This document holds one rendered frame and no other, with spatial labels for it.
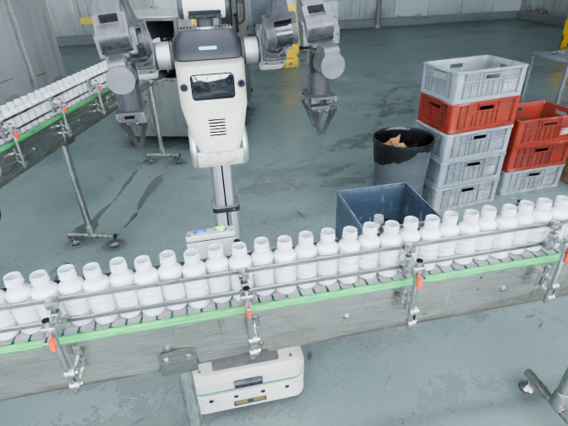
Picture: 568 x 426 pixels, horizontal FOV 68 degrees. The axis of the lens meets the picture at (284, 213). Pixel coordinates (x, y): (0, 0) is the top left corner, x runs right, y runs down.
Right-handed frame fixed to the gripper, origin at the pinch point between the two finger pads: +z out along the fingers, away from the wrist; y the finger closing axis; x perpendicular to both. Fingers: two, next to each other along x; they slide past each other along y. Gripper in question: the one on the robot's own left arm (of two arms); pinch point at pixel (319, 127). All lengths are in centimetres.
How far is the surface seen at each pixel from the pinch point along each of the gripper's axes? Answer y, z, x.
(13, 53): 575, 48, 277
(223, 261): -15.0, 27.5, 29.2
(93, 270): -16, 24, 60
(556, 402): -12, 128, -102
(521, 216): -14, 28, -57
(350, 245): -16.2, 27.6, -4.2
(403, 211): 45, 58, -51
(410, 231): -15.0, 26.7, -21.7
